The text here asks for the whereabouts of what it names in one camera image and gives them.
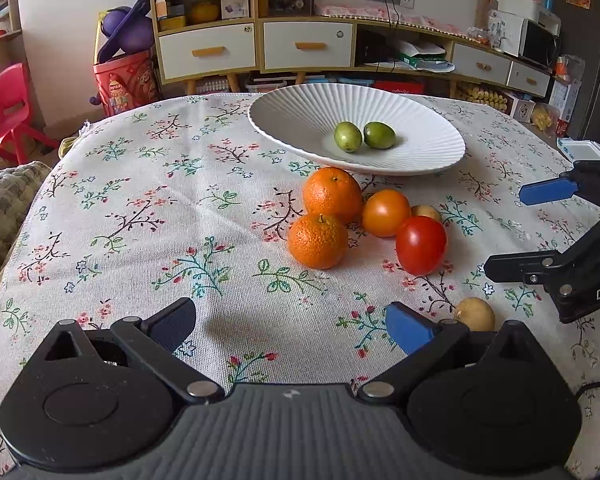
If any small brown kiwi fruit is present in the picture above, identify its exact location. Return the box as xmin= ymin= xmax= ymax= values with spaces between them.
xmin=454 ymin=297 xmax=495 ymax=332

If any green fruit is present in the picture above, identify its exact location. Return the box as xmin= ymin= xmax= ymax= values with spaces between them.
xmin=334 ymin=122 xmax=363 ymax=153
xmin=363 ymin=122 xmax=396 ymax=150

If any mandarin orange front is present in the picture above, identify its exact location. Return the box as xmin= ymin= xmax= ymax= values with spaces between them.
xmin=288 ymin=214 xmax=348 ymax=270

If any mandarin orange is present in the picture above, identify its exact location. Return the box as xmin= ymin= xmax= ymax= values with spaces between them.
xmin=288 ymin=214 xmax=348 ymax=270
xmin=302 ymin=167 xmax=363 ymax=224

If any white microwave oven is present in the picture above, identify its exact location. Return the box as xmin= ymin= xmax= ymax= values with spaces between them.
xmin=488 ymin=10 xmax=559 ymax=67

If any red tomato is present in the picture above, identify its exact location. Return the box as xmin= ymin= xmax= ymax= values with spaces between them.
xmin=396 ymin=216 xmax=448 ymax=275

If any red box under cabinet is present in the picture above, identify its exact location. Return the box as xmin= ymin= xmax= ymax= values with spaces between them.
xmin=372 ymin=80 xmax=425 ymax=94

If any orange tomato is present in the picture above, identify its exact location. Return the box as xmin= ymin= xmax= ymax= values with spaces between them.
xmin=362 ymin=188 xmax=412 ymax=238

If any floral tablecloth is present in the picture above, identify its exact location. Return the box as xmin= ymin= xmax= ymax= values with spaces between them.
xmin=0 ymin=94 xmax=600 ymax=478

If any grey knitted blanket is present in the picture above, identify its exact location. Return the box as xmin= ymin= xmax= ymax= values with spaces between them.
xmin=0 ymin=162 xmax=52 ymax=272

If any white ribbed plate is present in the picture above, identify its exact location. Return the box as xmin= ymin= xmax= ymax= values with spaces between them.
xmin=248 ymin=84 xmax=466 ymax=176

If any red plastic chair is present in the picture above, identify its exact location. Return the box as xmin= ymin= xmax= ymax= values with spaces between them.
xmin=0 ymin=63 xmax=60 ymax=165

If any red toy bucket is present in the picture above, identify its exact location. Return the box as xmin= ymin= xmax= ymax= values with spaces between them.
xmin=90 ymin=50 xmax=162 ymax=117

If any purple plush toy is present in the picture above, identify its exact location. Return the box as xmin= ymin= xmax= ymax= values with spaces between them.
xmin=89 ymin=0 xmax=156 ymax=106

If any wooden shelf cabinet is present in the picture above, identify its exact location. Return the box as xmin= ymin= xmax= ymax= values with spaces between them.
xmin=150 ymin=0 xmax=550 ymax=98

